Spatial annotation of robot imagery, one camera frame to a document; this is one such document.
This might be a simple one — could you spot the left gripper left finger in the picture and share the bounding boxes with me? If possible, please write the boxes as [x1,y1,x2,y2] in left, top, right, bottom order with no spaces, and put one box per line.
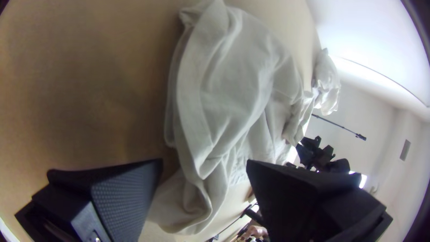
[14,158,164,242]

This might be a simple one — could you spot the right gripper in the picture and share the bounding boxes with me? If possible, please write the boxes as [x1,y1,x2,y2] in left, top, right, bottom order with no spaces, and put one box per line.
[295,135,336,171]

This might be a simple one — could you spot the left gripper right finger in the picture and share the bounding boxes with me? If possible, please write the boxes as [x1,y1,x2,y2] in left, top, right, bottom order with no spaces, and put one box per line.
[245,159,394,242]

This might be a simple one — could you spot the white t-shirt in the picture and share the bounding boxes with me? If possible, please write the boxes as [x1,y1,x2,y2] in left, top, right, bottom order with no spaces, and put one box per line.
[310,48,342,116]

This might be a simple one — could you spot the pale grey t-shirt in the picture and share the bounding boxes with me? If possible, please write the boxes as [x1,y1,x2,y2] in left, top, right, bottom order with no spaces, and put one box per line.
[146,0,318,235]

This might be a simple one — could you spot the black tripod stand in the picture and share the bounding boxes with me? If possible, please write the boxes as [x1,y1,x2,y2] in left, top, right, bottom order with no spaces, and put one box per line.
[310,113,367,142]

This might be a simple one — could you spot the black cable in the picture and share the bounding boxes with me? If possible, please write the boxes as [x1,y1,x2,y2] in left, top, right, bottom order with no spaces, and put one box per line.
[207,201,260,242]

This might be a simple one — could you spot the grey wall plate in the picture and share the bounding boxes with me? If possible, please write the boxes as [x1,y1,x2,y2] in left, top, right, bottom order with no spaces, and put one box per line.
[399,139,412,162]

